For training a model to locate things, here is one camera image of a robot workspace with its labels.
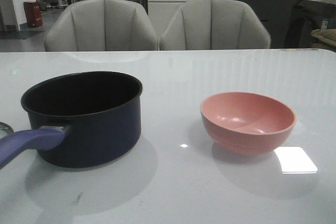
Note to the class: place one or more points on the red bin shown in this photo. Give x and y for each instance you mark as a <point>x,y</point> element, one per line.
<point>33,14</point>

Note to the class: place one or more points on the beige cushion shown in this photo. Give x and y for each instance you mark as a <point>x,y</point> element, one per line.
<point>324,39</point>

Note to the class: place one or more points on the pink bowl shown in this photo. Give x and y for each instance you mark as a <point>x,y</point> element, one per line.
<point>247,123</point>

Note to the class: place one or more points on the dark blue saucepan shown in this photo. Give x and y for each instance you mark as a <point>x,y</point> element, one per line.
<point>79,120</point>

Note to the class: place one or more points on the glass lid with blue knob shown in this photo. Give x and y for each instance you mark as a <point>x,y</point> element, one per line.
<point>5,129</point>

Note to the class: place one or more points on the right grey upholstered chair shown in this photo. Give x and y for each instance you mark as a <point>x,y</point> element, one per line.
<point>214,25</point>

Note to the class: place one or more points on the grey upholstered chair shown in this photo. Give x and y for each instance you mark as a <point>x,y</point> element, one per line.
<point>102,25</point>
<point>214,25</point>

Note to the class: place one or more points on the left grey upholstered chair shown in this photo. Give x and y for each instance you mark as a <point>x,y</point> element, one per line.
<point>102,25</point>

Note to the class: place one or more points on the dark side table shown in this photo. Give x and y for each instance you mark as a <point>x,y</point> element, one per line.
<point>306,16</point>

